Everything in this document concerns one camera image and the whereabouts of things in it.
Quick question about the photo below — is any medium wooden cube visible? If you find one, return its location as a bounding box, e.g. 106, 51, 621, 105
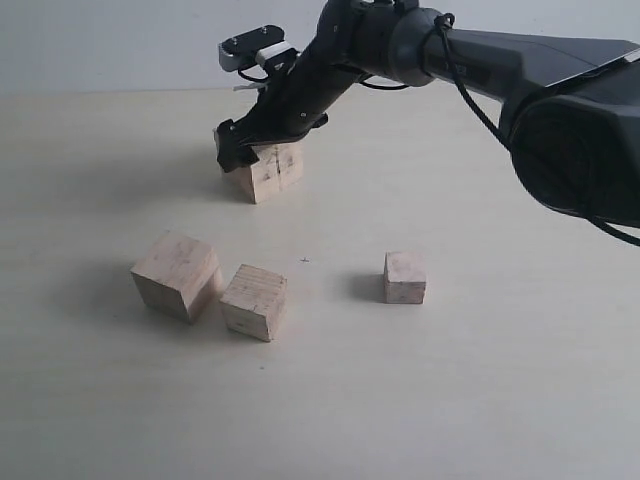
220, 264, 288, 342

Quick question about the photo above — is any smallest wooden cube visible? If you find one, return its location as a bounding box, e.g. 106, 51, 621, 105
383, 251, 427, 305

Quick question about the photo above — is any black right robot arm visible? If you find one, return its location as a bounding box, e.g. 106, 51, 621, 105
216, 1, 639, 228

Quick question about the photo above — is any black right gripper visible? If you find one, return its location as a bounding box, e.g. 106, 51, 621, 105
216, 44, 360, 173

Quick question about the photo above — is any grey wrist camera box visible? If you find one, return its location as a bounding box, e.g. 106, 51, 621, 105
218, 25, 296, 72

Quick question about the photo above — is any second largest wooden cube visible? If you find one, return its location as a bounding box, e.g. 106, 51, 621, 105
130, 231, 224, 324

